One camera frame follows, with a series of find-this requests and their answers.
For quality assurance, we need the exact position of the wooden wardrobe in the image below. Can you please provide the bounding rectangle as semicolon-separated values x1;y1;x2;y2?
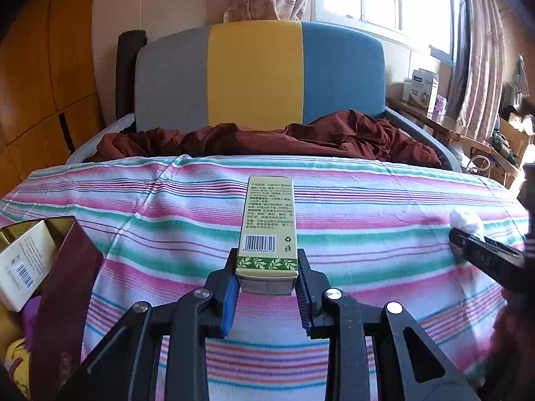
0;0;105;201

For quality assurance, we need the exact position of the maroon cloth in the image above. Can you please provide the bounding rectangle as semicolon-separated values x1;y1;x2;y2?
90;109;444;170

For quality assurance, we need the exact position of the small green box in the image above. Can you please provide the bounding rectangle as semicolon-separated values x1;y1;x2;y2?
235;175;299;295

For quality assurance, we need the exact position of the grey yellow blue sofa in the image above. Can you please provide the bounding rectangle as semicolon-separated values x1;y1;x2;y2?
65;20;462;172

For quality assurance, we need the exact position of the white cable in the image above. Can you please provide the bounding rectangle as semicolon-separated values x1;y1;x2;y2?
464;154;502;176

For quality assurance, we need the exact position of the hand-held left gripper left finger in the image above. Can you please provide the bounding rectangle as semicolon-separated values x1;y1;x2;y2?
61;247;241;401

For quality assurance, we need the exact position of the gold tin box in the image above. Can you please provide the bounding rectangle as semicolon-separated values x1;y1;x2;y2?
0;216;104;401

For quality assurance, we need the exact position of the yellow sock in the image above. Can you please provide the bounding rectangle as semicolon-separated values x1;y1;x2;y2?
3;338;33;399

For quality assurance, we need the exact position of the purple snack packet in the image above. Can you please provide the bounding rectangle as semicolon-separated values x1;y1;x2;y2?
22;294;44;347

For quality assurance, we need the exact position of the white plastic bag ball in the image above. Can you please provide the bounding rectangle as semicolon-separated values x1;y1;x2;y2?
449;210;486;241

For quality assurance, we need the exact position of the black rolled mat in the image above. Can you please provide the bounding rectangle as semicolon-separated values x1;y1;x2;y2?
116;29;148;120

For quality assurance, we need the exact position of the wooden table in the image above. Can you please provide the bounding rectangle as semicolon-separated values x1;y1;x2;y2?
387;96;535;188

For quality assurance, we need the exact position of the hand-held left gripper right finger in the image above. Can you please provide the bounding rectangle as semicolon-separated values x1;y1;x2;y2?
295;248;481;401

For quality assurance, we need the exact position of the beige carton box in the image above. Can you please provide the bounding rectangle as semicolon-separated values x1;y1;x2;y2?
0;221;63;313

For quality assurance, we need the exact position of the striped blanket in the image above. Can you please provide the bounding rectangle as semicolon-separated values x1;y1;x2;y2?
0;154;529;401

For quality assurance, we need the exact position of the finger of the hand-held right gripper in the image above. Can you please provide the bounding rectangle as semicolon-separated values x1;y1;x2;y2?
448;228;527;280

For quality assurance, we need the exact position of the white carton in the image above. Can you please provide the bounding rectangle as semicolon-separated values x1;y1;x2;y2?
403;68;439;113

